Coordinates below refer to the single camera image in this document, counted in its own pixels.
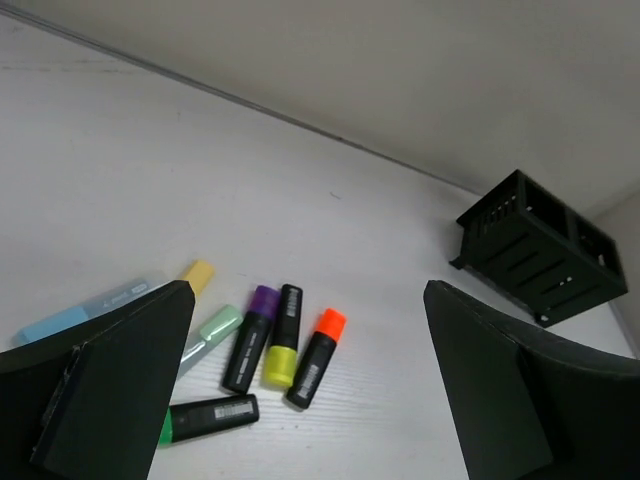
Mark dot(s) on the black purple-capped highlighter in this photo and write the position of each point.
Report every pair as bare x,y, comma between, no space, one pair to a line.
251,340

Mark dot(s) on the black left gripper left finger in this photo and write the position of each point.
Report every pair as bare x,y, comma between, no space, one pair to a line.
90,401

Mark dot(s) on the black orange-capped highlighter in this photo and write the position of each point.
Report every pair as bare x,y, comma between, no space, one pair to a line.
316,358

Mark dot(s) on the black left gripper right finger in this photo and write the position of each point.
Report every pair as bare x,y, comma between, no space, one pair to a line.
529,404

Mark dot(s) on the yellow pastel highlighter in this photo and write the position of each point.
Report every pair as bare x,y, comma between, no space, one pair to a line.
198,275

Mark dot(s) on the green pastel highlighter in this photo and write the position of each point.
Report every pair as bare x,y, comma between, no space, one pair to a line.
208,336

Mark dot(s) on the black slotted organizer box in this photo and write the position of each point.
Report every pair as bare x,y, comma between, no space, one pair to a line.
533,248

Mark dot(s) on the blue pastel highlighter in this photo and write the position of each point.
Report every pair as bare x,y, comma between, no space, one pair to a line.
91,308

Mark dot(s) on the black green-capped highlighter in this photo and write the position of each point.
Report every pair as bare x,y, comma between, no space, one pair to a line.
188,421

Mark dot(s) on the black yellow-capped highlighter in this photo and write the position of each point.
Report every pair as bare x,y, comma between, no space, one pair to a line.
281,359

